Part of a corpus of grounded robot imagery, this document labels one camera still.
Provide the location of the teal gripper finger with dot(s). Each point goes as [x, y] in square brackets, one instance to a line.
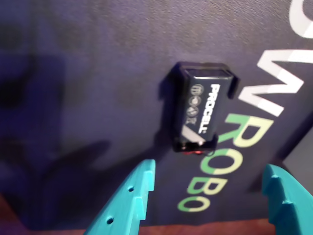
[127, 203]
[293, 208]

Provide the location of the small black battery pack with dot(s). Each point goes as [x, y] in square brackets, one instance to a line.
[203, 107]

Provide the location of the black WOWROBO mat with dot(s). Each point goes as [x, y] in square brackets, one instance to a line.
[97, 61]

